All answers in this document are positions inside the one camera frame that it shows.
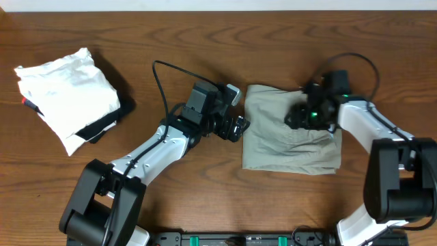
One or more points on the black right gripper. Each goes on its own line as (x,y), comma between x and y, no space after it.
(295,114)

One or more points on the folded white shirt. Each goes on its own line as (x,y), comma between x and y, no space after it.
(72,72)

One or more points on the folded black garment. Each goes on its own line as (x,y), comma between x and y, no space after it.
(80,116)

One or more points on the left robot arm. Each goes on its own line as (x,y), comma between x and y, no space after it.
(105,204)

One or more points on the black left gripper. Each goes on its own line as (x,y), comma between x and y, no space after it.
(236,131)

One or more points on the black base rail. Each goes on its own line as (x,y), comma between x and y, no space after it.
(239,239)

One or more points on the khaki shorts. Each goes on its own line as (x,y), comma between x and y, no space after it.
(269,144)

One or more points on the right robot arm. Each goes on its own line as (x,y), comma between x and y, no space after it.
(399,193)

